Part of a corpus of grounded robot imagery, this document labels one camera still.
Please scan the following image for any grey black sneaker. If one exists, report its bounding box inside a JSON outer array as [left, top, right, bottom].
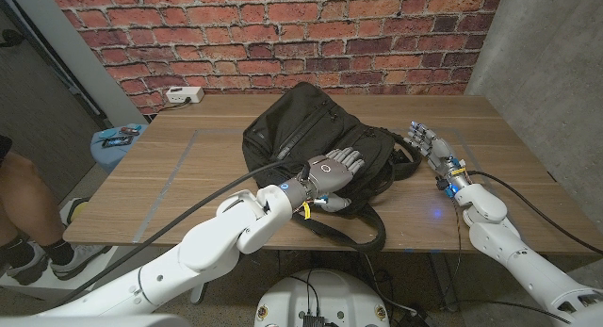
[[4, 255, 48, 286], [49, 244, 112, 281]]

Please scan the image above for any blue round stool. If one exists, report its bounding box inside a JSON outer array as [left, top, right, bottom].
[[90, 123, 150, 173]]

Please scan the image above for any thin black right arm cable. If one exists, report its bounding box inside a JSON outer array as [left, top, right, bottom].
[[445, 198, 571, 324]]

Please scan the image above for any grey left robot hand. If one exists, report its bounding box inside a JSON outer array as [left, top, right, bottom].
[[282, 146, 367, 214]]

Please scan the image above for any red brick print backdrop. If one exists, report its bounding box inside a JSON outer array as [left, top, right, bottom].
[[46, 0, 505, 114]]

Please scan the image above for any black backpack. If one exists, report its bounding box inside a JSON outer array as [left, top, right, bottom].
[[240, 80, 424, 255]]

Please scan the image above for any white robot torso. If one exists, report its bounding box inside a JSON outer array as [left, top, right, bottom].
[[253, 269, 391, 327]]

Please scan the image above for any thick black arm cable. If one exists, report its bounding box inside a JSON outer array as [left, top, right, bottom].
[[46, 159, 310, 309], [465, 170, 603, 256]]

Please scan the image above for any white yellow sneaker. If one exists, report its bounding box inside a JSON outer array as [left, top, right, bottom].
[[55, 197, 90, 225]]

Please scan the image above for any grey table leg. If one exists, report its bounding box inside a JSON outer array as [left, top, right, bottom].
[[189, 282, 211, 305], [428, 252, 461, 313]]

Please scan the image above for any person's bare leg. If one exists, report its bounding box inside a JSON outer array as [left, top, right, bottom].
[[0, 134, 72, 267]]

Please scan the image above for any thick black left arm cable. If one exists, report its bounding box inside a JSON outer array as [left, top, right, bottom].
[[46, 159, 310, 309]]

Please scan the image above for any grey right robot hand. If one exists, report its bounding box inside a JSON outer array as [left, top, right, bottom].
[[403, 121, 470, 196]]

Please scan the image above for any white power strip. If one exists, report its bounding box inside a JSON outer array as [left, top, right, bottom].
[[165, 85, 205, 105]]

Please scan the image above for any black smartphone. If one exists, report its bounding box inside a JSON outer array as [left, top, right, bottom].
[[101, 135, 134, 149]]

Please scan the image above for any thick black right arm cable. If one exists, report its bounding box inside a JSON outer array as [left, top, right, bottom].
[[465, 170, 603, 256]]

